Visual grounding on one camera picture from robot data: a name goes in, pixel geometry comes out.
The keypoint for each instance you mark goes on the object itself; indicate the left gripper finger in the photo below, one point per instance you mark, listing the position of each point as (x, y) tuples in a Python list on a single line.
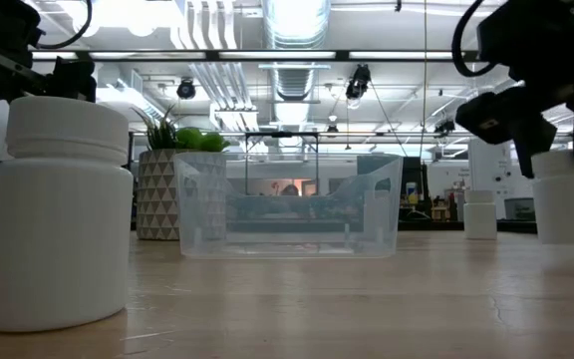
[(3, 22), (73, 80)]

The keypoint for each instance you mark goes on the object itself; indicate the white pill bottle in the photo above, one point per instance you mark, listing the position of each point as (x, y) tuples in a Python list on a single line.
[(480, 217), (568, 209), (58, 224)]

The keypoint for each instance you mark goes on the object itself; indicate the clear plastic basket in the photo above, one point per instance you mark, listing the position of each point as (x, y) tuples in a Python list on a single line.
[(192, 199)]

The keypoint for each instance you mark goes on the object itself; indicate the white panel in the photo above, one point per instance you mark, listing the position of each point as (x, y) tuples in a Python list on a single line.
[(488, 169)]

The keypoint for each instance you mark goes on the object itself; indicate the grey monitor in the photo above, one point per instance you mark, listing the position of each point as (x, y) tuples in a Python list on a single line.
[(519, 209)]

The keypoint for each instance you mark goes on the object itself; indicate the spiky air plant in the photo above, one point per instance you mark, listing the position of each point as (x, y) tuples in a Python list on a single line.
[(162, 134)]

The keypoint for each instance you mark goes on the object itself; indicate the green succulent plant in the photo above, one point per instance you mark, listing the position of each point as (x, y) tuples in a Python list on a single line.
[(202, 140)]

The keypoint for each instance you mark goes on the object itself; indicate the triangle-patterned plant pot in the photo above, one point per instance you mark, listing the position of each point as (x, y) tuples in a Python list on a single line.
[(157, 199)]

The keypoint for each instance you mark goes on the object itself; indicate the black overhead crossbar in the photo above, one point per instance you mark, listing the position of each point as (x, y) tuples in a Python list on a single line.
[(277, 55)]

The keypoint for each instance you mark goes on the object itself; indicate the person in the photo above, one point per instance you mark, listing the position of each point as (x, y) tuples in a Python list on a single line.
[(290, 190)]

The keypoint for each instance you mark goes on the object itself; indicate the black hanging ceiling camera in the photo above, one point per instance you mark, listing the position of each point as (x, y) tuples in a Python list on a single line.
[(186, 90), (358, 82)]

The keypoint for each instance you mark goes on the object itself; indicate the black aluminium table frame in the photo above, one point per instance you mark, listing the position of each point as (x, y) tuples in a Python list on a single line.
[(441, 226)]

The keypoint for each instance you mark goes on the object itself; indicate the black background rig frame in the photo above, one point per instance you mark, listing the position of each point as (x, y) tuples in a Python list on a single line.
[(282, 134)]

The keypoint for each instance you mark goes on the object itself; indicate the silver ceiling duct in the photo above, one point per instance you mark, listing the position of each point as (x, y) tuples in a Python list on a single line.
[(294, 30)]

